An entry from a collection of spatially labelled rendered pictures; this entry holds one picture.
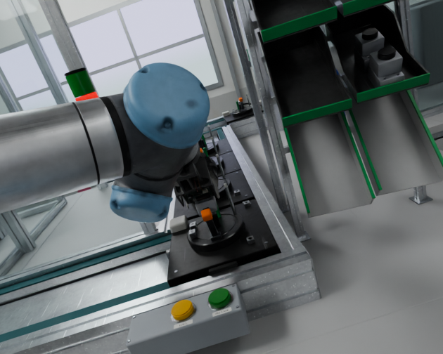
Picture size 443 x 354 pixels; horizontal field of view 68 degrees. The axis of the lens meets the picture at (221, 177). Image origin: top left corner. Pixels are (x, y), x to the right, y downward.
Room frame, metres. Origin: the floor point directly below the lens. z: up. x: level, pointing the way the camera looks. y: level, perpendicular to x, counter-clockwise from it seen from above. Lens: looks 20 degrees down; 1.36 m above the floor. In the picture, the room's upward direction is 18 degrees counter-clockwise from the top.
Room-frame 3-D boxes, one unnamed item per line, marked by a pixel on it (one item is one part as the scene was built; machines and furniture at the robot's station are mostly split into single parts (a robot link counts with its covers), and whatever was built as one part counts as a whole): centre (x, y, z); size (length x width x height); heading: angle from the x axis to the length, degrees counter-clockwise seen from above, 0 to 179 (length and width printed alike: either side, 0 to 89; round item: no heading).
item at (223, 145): (1.44, 0.04, 1.01); 0.24 x 0.24 x 0.13; 89
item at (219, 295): (0.48, 0.07, 0.96); 0.04 x 0.04 x 0.02
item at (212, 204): (0.70, 0.05, 1.08); 0.08 x 0.04 x 0.07; 179
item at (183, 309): (0.48, 0.14, 0.96); 0.04 x 0.04 x 0.02
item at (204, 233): (0.69, 0.05, 0.98); 0.14 x 0.14 x 0.02
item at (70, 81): (0.82, 0.24, 1.38); 0.05 x 0.05 x 0.05
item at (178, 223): (0.79, 0.15, 0.97); 0.05 x 0.05 x 0.04; 89
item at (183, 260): (0.69, 0.05, 0.96); 0.24 x 0.24 x 0.02; 89
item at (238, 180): (0.95, 0.05, 1.01); 0.24 x 0.24 x 0.13; 89
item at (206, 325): (0.48, 0.14, 0.93); 0.21 x 0.07 x 0.06; 89
